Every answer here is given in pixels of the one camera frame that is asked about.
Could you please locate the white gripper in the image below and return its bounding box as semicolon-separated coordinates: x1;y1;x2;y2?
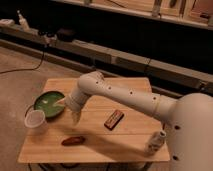
65;89;88;125

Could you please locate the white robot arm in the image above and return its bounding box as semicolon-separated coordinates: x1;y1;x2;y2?
65;71;213;171

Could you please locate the green ceramic bowl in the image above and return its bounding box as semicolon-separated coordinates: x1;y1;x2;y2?
33;91;65;118

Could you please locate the brown sausage-shaped object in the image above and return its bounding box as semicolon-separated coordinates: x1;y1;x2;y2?
61;136;85;146

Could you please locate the wooden table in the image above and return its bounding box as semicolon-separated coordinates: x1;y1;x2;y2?
17;77;171;164

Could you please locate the red brown rectangular block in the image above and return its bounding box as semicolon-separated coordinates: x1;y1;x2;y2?
104;110;124;130

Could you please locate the black device on ledge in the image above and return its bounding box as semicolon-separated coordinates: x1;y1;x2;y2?
56;28;75;42

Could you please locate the small white bottle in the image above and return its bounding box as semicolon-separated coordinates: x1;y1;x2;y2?
144;130;166;156

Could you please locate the white spray bottle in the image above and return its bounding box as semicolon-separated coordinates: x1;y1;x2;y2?
17;11;30;31

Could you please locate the black cable on floor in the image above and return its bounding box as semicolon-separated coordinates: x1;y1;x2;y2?
0;49;46;75

